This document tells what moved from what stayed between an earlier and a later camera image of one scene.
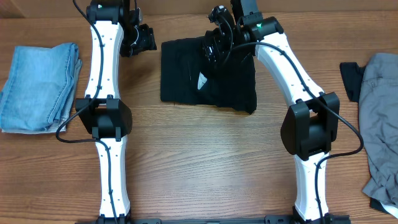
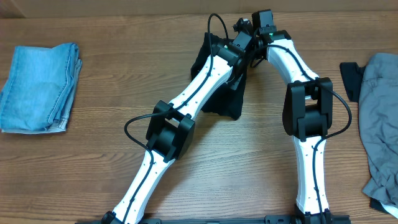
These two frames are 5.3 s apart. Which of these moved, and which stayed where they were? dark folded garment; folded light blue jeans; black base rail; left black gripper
Moved: left black gripper
Stayed: black base rail; folded light blue jeans; dark folded garment
